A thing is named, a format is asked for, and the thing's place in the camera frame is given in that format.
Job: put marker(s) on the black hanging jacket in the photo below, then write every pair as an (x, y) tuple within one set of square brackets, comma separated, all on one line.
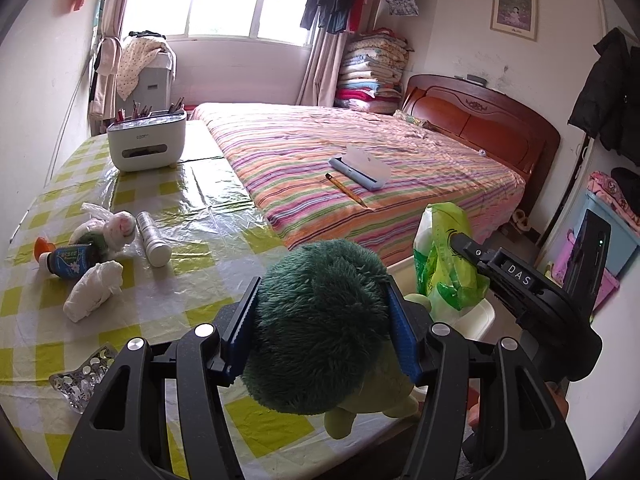
[(607, 108)]

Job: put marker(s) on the silver pill blister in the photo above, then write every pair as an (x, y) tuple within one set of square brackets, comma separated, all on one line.
[(77, 386)]

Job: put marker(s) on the stack of folded quilts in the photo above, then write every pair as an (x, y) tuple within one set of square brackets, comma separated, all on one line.
[(371, 72)]

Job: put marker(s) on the dotted cloth on appliance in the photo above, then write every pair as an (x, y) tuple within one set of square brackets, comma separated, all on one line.
[(138, 54)]

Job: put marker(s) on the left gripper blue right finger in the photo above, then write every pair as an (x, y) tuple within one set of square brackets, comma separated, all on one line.
[(406, 332)]

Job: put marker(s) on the striped bed sheet mattress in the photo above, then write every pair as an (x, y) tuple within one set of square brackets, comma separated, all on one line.
[(319, 173)]

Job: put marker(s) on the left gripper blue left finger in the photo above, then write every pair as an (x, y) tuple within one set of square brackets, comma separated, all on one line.
[(237, 338)]

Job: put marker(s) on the blue label bottle orange cap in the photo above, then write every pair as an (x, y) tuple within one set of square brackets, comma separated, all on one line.
[(69, 262)]

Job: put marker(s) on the green plush toy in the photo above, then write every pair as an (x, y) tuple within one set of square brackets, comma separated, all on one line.
[(322, 343)]

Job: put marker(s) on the white tissue box organizer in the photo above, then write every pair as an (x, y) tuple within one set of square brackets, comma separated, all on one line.
[(146, 143)]

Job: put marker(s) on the yellow checkered plastic tablecloth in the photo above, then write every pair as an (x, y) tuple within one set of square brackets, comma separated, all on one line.
[(219, 241)]

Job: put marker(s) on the green plastic tissue package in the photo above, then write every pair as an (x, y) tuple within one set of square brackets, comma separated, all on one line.
[(451, 283)]

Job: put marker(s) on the pair of slippers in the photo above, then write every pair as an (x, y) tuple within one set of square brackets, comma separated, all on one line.
[(520, 220)]

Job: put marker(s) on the white tissue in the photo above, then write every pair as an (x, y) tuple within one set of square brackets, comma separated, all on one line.
[(96, 286)]

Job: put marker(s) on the light blue storage box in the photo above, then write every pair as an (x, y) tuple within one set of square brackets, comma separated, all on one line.
[(624, 242)]

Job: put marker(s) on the yellow pencil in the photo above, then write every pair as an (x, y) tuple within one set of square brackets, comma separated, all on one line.
[(345, 190)]

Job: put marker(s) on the white pink wrapper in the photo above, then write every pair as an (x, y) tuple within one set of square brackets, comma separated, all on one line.
[(109, 231)]

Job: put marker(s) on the pink curtain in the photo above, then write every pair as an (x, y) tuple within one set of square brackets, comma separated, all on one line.
[(323, 69), (106, 55)]

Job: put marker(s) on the pink curtain left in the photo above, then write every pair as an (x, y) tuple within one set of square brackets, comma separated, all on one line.
[(106, 55)]

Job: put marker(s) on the framed wall picture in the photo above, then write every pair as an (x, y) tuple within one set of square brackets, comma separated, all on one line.
[(515, 17)]

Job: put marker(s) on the pink curtain right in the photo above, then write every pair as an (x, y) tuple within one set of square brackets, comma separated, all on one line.
[(323, 69)]

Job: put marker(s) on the grey white appliance cabinet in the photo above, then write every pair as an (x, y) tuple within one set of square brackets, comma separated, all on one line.
[(155, 82)]

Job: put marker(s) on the red wooden headboard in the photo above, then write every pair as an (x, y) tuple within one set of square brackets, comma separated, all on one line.
[(507, 130)]

